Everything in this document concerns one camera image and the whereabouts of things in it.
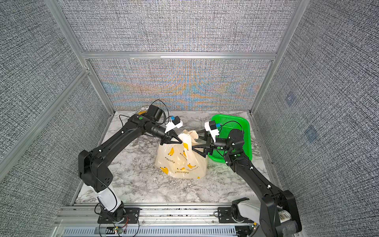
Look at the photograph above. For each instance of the black white patterned bowl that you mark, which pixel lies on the black white patterned bowl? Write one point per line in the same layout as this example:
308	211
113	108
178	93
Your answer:
142	110

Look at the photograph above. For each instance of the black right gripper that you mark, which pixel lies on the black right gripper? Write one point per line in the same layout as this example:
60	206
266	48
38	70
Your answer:
211	145

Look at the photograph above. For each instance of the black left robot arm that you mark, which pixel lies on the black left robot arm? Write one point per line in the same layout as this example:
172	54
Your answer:
93	166

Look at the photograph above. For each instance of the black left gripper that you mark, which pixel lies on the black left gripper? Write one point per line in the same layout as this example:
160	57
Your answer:
169	137

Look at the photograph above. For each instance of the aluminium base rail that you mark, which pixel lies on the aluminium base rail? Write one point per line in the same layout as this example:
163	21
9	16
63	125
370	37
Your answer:
195	219

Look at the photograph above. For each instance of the green plastic basket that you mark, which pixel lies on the green plastic basket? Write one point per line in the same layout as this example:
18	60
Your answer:
235	139

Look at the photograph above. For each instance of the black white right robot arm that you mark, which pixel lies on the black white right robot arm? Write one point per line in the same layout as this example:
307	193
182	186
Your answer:
278	214

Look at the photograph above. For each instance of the cream plastic bag banana print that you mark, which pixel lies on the cream plastic bag banana print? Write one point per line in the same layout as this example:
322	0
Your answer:
179	160

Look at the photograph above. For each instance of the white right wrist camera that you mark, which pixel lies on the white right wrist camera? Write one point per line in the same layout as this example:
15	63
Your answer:
212	129

